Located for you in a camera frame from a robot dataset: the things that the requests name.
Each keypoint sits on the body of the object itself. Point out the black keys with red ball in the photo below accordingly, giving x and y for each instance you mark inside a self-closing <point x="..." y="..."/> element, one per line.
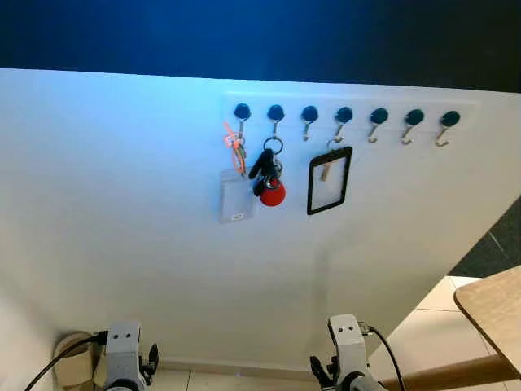
<point x="271" y="195"/>

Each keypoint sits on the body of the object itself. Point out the beige round basket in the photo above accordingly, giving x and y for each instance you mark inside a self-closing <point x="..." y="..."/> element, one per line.
<point x="69" y="371"/>

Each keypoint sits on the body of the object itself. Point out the white partition board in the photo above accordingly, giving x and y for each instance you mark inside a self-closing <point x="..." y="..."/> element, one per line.
<point x="122" y="204"/>

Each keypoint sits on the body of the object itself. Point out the wooden table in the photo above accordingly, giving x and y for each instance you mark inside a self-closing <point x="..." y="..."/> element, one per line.
<point x="496" y="309"/>

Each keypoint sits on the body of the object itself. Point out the clear plastic badge holder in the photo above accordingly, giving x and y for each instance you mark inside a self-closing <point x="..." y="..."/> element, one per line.
<point x="236" y="199"/>

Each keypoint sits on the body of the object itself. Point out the black foam floor mat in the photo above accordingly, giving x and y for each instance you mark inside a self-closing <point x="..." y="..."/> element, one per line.
<point x="501" y="244"/>

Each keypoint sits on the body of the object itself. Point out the blue round metal hook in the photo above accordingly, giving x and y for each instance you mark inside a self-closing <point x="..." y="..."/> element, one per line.
<point x="344" y="114"/>
<point x="414" y="117"/>
<point x="242" y="111"/>
<point x="276" y="112"/>
<point x="309" y="113"/>
<point x="378" y="116"/>
<point x="449" y="119"/>

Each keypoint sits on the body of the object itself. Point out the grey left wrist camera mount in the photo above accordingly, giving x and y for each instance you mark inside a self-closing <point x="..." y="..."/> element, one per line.
<point x="124" y="350"/>

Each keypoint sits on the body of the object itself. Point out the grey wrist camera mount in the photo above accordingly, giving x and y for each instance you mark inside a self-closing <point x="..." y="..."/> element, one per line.
<point x="348" y="342"/>
<point x="124" y="350"/>

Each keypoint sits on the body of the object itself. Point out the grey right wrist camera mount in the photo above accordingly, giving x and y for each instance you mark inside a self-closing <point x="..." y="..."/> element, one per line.
<point x="348" y="342"/>

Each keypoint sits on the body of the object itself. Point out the white hook rail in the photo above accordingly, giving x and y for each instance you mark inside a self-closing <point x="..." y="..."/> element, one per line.
<point x="326" y="101"/>

